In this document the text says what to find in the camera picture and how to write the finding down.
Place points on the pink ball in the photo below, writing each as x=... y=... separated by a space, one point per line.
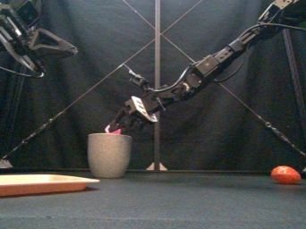
x=117 y=131

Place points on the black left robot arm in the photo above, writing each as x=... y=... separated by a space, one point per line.
x=17 y=18

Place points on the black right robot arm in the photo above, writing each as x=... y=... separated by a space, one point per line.
x=224 y=55

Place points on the grey bowl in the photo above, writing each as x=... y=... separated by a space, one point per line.
x=109 y=155

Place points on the black cloth backdrop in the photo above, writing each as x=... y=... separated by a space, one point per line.
x=99 y=44

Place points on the cream rectangular plate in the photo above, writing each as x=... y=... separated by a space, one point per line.
x=39 y=183

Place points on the red toy tomato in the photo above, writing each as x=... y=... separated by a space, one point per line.
x=285 y=174

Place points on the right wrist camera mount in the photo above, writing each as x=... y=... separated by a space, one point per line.
x=138 y=78

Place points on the grey vertical frame post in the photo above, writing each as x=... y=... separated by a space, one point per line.
x=157 y=59

